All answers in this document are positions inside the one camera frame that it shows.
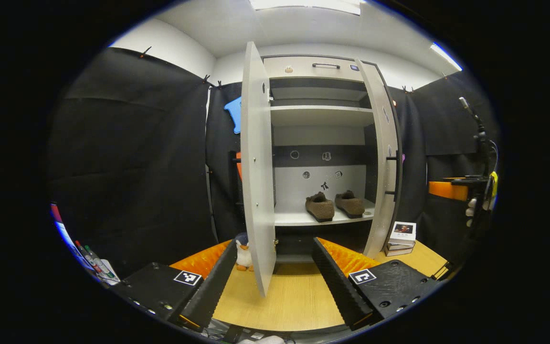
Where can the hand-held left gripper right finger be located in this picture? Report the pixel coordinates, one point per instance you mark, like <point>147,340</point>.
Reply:
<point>339,286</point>

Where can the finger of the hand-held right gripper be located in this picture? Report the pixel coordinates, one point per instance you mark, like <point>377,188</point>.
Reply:
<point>466,181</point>

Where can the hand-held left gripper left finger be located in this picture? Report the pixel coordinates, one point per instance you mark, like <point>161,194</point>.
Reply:
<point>213,291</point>

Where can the brown fuzzy shoe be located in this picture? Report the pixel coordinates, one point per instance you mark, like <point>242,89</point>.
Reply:
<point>350,204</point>
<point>320,209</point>

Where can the white cabinet door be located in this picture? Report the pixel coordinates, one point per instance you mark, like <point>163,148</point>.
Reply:
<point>258,167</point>
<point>382,143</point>

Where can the white shoe cabinet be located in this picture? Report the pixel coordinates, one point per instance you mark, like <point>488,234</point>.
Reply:
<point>320,116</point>

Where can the white cabinet drawer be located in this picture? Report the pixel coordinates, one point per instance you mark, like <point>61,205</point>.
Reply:
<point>313,69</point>

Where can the penguin plush toy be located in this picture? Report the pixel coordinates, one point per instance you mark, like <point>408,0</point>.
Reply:
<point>244,253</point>

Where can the brown book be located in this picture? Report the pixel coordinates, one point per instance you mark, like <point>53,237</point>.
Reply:
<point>399,249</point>

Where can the white photo-cover book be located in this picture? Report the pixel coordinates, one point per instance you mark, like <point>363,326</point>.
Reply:
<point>403,231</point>

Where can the white flat box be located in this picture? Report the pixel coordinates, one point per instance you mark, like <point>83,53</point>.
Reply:
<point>110,273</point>

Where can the black cloth clip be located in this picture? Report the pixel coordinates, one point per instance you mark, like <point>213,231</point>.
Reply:
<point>145,51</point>
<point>206,79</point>
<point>405,89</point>

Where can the ceiling light panel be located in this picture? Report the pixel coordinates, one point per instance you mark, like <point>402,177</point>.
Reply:
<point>446,56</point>
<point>303,5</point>

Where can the green cap bottle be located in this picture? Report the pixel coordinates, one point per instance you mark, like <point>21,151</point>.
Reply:
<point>99,263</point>

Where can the black backdrop cloth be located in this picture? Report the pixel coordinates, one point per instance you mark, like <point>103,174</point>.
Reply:
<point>127,167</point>

